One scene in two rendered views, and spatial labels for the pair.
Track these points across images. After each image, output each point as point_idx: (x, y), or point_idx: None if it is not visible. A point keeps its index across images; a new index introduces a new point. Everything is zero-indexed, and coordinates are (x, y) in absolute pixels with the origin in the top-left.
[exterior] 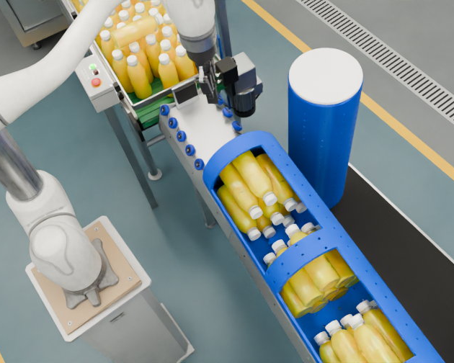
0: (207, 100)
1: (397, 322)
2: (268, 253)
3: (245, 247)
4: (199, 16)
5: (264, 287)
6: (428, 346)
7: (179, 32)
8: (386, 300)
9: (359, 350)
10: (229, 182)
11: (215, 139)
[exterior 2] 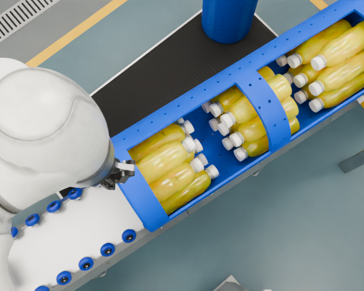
0: (114, 187)
1: (325, 22)
2: (222, 162)
3: (238, 175)
4: (100, 109)
5: (244, 172)
6: (337, 4)
7: (95, 172)
8: (304, 30)
9: (340, 64)
10: (162, 194)
11: (67, 235)
